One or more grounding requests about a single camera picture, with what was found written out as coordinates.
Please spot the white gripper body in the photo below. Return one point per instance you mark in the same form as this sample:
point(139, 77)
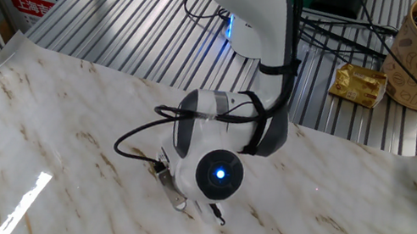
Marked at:
point(206, 214)

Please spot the marble pattern sheet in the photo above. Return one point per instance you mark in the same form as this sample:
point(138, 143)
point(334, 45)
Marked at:
point(80, 221)

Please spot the gold snack packet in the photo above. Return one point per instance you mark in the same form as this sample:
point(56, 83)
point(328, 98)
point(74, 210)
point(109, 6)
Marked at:
point(357, 84)

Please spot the red and white sign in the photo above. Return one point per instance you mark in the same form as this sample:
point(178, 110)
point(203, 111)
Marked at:
point(34, 5)

